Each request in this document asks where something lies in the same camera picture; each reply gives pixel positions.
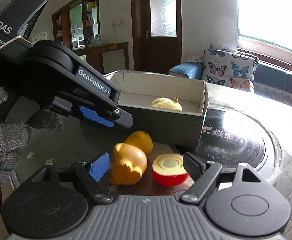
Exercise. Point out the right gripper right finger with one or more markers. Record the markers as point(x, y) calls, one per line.
point(204, 175)

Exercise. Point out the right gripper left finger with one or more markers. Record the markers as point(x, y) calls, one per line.
point(86, 177)

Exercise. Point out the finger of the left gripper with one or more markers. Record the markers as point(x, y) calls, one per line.
point(83, 114)
point(122, 118)

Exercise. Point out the yellow plush chick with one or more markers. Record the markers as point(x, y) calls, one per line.
point(167, 103)

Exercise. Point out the grey knitted gloved left hand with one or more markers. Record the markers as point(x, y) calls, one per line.
point(17, 117)

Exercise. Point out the grey star quilted table cover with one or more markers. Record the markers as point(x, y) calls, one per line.
point(243, 206)

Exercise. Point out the round induction cooktop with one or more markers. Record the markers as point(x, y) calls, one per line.
point(230, 137)

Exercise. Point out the grey cardboard box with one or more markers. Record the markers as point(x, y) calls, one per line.
point(140, 89)

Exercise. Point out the wooden shelf cabinet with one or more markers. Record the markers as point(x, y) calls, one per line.
point(75, 23)

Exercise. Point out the butterfly print cushion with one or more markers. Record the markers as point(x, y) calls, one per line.
point(233, 69)

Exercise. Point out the blue sofa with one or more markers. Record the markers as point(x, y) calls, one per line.
point(268, 80)

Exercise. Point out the dark wooden door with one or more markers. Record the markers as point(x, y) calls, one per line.
point(156, 34)

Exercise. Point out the window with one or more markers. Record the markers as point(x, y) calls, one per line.
point(267, 21)

